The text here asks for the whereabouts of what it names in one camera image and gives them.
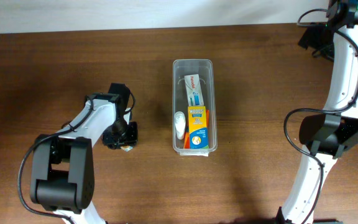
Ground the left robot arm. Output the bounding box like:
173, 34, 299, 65
25, 83, 138, 223

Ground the clear plastic container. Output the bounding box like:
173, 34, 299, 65
172, 59, 218, 157

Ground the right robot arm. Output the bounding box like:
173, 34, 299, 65
275, 0, 358, 223

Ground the small gold-lid jar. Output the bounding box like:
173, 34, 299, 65
121, 146, 133, 152

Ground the yellow Woods medicine box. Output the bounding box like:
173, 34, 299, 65
188, 106, 209, 149

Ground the white lotion bottle clear cap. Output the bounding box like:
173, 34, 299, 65
173, 111, 186, 140

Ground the orange medicine box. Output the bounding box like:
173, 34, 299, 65
183, 110, 209, 149

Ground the white Panadol box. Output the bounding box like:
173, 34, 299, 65
184, 74, 204, 106

